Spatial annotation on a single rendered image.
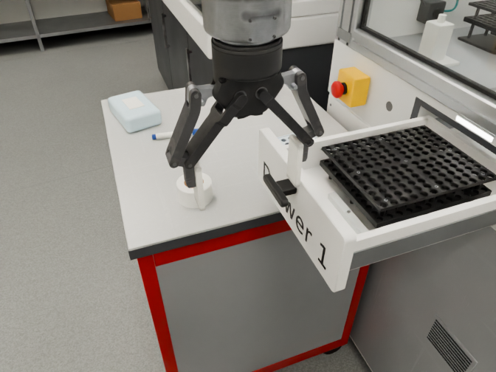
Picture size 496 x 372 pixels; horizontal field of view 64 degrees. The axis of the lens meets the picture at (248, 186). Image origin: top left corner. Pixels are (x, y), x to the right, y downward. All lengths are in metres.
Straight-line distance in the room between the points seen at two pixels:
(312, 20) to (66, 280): 1.35
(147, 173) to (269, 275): 0.36
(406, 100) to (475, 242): 0.31
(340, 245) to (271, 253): 0.38
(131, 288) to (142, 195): 0.87
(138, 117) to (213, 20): 0.67
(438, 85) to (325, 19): 0.73
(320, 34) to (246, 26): 1.10
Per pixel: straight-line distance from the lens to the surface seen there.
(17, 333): 1.71
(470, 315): 0.93
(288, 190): 0.60
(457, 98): 0.81
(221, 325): 1.03
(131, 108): 1.08
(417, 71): 0.87
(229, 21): 0.40
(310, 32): 1.47
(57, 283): 1.79
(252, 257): 0.87
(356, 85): 0.97
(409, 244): 0.63
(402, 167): 0.70
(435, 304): 1.00
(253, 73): 0.42
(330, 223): 0.53
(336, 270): 0.56
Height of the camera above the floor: 1.28
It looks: 38 degrees down
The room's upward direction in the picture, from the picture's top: straight up
